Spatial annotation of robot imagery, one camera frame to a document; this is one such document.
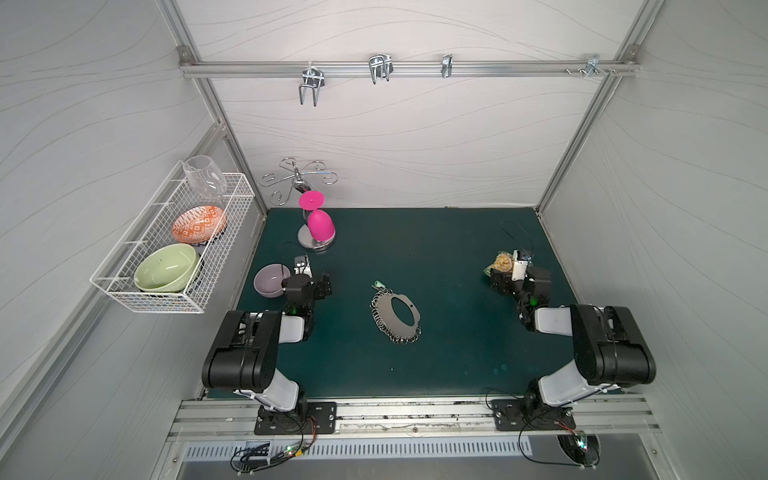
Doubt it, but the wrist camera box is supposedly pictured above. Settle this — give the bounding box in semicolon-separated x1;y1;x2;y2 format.
511;250;533;281
293;254;313;278

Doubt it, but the orange patterned bowl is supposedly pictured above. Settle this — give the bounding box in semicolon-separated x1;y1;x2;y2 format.
171;205;228;245

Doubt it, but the aluminium cross rail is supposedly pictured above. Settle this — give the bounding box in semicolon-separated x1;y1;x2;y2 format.
180;58;641;80

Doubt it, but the vent grille strip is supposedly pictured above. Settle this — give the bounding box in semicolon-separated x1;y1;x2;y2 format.
183;436;533;462

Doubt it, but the purple grey bowl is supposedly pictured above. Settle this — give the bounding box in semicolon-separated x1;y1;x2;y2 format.
253;263;291;299

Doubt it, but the double prong metal hook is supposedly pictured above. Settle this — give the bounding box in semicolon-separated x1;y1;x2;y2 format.
298;67;325;107

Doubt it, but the left base cable bundle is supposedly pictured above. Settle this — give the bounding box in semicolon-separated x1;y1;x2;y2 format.
229;413;319;475

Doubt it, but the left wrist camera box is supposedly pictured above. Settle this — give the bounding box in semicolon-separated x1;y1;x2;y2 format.
293;254;313;278

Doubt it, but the metal glass rack stand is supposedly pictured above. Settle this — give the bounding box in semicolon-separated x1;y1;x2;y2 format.
259;157;339;252

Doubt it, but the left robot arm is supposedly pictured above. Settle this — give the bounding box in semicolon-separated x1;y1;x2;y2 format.
201;273;332;423

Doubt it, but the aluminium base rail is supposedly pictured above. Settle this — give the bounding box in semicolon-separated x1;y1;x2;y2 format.
166;392;661;444

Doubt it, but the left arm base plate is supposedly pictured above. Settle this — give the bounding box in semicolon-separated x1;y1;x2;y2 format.
254;401;338;436

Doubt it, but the snack packet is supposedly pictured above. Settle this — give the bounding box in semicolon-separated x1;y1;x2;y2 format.
483;251;516;277

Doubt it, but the white wire basket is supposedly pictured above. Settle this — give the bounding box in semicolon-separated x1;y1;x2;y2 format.
90;170;254;314

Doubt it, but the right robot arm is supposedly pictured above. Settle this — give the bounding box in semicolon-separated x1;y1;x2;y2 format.
487;266;657;420

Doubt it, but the small flat metal hook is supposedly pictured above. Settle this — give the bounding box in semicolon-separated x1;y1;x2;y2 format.
441;54;453;79

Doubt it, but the green bowl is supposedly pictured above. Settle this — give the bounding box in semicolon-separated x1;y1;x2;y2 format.
133;243;200;293

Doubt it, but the clear glass cup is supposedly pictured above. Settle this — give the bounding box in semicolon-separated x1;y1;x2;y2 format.
182;155;227;201

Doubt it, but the green table mat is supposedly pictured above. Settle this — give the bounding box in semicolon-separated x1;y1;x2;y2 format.
277;208;575;398

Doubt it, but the loop metal hook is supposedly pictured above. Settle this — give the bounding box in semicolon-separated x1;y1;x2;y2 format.
368;53;394;85

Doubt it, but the right base cable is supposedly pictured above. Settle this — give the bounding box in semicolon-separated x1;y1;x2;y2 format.
484;389;601;469

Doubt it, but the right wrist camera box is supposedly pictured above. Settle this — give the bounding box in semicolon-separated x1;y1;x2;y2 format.
511;250;533;281

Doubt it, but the right camera cable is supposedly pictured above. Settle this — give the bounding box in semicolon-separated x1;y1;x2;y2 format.
500;220;536;253

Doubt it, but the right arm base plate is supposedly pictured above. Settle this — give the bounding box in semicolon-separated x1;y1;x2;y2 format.
488;399;576;432

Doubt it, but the right metal hook bracket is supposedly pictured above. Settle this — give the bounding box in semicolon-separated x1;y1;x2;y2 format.
563;54;618;78

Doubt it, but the pink wine glass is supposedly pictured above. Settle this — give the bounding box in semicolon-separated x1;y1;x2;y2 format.
299;190;336;244

